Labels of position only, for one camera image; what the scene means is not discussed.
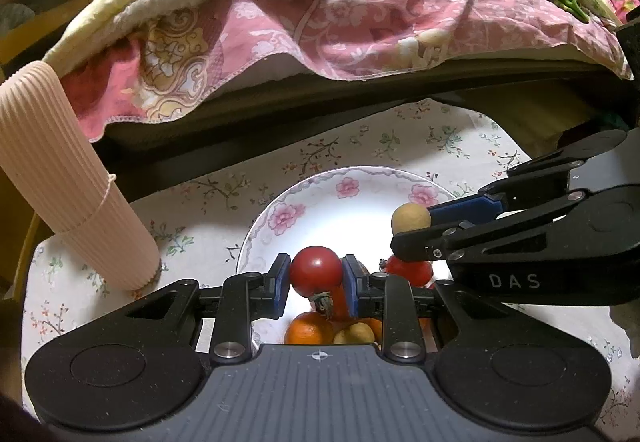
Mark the tan longan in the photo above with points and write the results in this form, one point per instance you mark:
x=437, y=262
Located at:
x=407, y=217
x=354, y=333

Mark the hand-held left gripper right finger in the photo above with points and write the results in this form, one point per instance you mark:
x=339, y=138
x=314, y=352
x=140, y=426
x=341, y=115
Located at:
x=352, y=284

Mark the dark bed frame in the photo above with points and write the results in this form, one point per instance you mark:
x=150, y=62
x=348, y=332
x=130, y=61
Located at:
x=350, y=97

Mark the pink ribbed cylinder container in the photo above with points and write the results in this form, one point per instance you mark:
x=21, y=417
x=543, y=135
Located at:
x=65, y=172

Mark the small red tomato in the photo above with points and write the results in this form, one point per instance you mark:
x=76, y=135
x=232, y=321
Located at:
x=407, y=272
x=316, y=272

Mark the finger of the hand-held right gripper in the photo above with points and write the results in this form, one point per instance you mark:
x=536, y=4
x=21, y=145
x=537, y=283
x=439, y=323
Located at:
x=420, y=244
x=465, y=210

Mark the white plate with pink flowers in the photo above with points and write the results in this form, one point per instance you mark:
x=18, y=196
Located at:
x=350, y=217

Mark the floral white tablecloth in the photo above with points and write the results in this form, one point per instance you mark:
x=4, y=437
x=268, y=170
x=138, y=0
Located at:
x=200, y=222

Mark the pink patterned bedsheet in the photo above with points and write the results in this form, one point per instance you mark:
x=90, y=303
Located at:
x=375, y=32

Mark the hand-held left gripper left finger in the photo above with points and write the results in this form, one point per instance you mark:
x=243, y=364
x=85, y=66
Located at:
x=281, y=284

